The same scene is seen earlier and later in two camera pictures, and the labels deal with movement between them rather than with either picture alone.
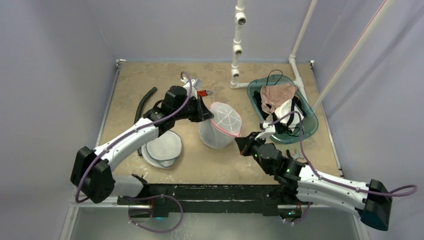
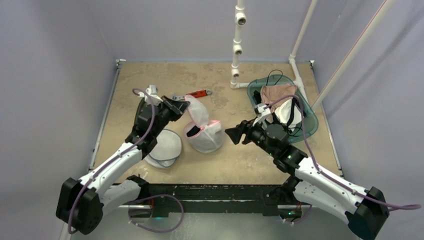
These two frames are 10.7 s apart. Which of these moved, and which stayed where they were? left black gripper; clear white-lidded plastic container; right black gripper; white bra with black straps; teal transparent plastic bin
Moved: left black gripper; right black gripper
Stayed: clear white-lidded plastic container; white bra with black straps; teal transparent plastic bin
